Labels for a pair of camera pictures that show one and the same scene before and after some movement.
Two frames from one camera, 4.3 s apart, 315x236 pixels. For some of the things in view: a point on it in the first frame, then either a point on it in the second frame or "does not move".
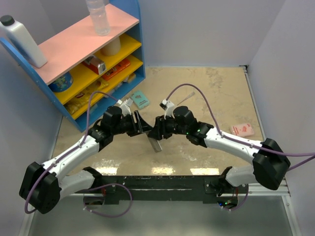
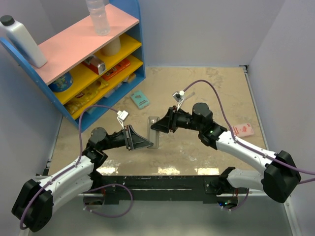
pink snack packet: (242, 130) does not move
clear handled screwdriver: (190, 95) does not move
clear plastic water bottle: (97, 12) does not move
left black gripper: (140, 127) -> (133, 141)
